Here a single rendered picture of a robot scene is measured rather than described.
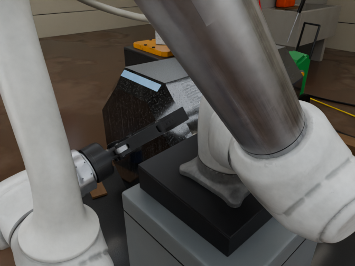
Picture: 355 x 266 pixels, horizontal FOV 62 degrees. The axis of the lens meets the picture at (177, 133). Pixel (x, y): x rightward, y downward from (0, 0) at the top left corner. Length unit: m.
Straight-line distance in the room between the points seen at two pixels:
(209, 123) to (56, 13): 7.39
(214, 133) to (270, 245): 0.28
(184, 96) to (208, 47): 1.14
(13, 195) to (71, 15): 7.55
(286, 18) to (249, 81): 4.31
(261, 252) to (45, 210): 0.46
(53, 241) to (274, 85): 0.32
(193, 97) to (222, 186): 0.82
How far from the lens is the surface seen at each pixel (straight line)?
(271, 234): 0.74
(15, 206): 0.53
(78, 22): 8.08
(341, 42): 6.73
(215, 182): 0.70
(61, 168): 0.37
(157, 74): 1.53
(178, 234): 0.71
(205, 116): 0.62
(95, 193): 2.07
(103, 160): 0.58
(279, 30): 4.68
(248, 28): 0.30
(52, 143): 0.37
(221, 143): 0.59
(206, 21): 0.27
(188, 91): 1.46
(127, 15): 1.41
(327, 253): 1.87
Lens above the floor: 1.32
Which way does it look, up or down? 29 degrees down
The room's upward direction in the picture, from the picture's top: straight up
